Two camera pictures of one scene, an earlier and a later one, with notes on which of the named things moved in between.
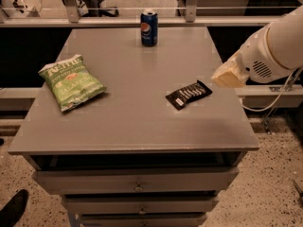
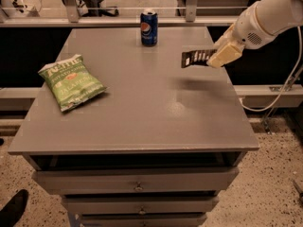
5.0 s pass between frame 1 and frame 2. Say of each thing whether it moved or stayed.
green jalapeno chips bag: stayed
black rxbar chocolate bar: moved
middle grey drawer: stayed
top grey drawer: stayed
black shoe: stayed
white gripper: moved
